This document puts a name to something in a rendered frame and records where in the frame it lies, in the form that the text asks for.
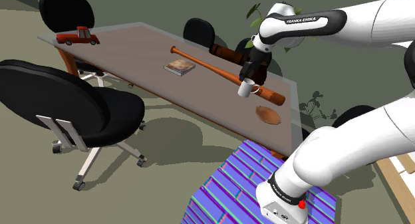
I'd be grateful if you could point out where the white mug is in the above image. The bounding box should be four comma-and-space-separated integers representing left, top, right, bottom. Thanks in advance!
237, 78, 261, 99

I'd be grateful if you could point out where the black office chair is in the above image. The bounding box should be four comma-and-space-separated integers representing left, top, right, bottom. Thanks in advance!
39, 0, 134, 89
182, 17, 217, 50
331, 104, 378, 130
0, 58, 148, 192
234, 37, 257, 55

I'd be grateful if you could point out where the dark brown wooden cylinder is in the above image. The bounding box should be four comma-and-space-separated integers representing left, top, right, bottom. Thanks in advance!
209, 43, 269, 86

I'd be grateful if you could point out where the green leafy plant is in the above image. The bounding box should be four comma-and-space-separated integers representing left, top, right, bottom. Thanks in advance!
245, 3, 304, 55

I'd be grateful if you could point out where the brown wooden baseball bat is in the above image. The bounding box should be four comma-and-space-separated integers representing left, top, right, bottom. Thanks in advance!
170, 45, 287, 107

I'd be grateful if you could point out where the brown wooden plate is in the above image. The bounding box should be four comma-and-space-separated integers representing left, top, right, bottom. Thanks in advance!
255, 105, 282, 126

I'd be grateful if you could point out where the brown covered book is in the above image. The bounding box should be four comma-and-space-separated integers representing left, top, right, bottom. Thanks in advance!
163, 58, 197, 77

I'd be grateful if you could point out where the long brown table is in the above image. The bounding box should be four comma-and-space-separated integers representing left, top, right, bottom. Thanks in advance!
37, 21, 304, 160

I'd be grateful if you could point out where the purple striped robot stand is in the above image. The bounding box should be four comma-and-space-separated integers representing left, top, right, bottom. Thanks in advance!
180, 139, 339, 224

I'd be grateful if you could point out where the red toy pickup truck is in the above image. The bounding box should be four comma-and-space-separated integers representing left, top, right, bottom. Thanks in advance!
56, 26, 100, 47

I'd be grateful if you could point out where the light wooden furniture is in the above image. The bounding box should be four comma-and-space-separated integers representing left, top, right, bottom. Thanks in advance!
375, 152, 415, 224

